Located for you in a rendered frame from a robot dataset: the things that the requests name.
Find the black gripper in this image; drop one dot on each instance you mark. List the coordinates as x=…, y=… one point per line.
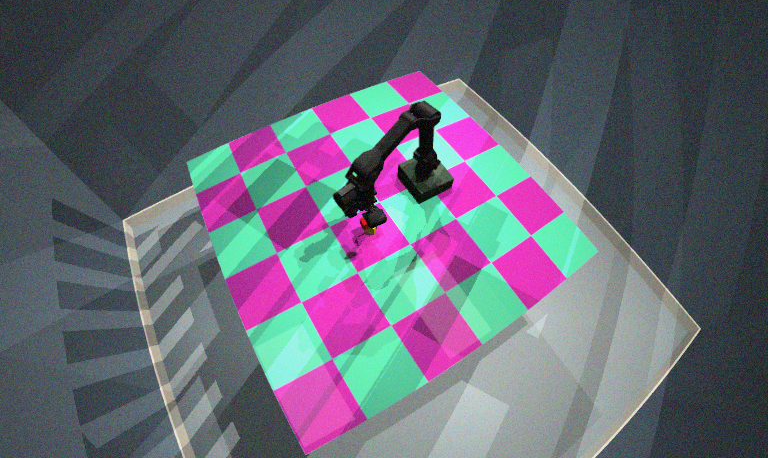
x=374, y=216

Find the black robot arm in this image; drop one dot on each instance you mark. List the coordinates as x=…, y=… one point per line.
x=369, y=164

